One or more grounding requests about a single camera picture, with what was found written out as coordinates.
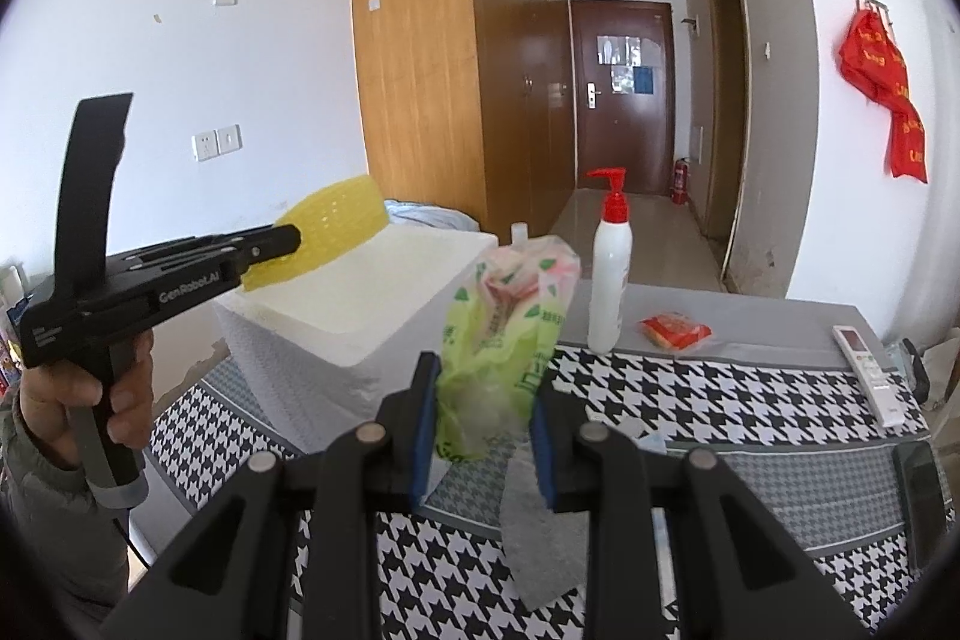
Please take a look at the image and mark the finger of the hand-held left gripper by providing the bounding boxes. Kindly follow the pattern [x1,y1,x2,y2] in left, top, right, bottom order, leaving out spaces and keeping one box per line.
[223,222,302,292]

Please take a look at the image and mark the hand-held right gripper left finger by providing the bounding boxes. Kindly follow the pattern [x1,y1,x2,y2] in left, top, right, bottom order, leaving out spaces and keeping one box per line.
[112,351,451,640]

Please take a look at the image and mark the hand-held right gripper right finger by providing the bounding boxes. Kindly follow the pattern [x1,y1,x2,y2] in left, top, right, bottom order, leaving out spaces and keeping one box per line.
[529,377,871,640]

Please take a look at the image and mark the yellow mesh sponge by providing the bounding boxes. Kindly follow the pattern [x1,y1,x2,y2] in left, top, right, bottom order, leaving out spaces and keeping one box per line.
[241,175,391,294]

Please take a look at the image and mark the white paper towel roll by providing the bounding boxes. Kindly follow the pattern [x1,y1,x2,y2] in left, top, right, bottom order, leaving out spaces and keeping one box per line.
[214,224,500,453]

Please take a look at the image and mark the green printed plastic bag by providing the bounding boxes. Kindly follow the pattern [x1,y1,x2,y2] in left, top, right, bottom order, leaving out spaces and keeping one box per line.
[435,235,582,462]

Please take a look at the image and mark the blue face mask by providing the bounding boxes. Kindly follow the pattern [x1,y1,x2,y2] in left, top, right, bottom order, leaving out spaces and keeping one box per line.
[626,422,680,455]

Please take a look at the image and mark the person's left forearm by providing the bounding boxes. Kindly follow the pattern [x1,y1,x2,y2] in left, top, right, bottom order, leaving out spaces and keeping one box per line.
[0,385,132,615]

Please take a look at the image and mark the pale grey soft strip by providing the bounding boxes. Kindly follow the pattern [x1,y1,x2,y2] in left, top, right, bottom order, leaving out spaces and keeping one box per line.
[501,445,595,609]

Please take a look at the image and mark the person's left hand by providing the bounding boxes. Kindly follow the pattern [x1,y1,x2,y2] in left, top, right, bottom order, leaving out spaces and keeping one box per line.
[19,331,156,451]

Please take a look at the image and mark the light blue bedding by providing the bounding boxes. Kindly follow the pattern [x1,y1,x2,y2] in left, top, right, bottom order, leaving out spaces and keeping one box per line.
[384,199,481,234]

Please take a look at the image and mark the red snack packet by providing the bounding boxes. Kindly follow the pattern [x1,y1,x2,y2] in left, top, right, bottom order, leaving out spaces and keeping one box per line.
[637,312,713,356]

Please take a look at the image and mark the white pump bottle red cap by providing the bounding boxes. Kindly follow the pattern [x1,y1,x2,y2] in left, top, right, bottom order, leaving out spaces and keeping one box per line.
[585,167,635,354]

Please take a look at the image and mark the houndstooth tablecloth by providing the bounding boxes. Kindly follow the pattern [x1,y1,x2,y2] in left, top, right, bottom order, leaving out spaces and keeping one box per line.
[127,284,940,640]

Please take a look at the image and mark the wooden wardrobe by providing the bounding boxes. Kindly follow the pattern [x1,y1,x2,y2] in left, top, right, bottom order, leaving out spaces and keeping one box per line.
[350,0,569,236]

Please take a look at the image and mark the dark brown entrance door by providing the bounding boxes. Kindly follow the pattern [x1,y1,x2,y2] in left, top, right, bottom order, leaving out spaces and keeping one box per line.
[570,0,674,196]

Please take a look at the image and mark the white remote control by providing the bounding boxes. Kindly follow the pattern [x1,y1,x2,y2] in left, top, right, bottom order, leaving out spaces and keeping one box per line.
[832,325,908,425]

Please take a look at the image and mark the black phone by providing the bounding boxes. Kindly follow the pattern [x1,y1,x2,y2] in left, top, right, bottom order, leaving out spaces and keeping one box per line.
[892,441,947,552]

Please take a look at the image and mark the red hanging bags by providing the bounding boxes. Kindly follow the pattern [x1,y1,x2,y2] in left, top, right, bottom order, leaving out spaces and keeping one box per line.
[838,6,929,184]

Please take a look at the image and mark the white wall socket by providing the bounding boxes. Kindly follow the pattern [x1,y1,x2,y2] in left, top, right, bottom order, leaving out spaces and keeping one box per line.
[193,125,242,163]

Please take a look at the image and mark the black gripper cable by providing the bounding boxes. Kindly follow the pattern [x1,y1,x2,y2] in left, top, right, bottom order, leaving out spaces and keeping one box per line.
[112,511,155,570]

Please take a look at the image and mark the wooden side door frame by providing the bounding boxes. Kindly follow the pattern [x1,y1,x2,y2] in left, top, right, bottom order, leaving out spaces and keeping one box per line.
[703,0,752,283]

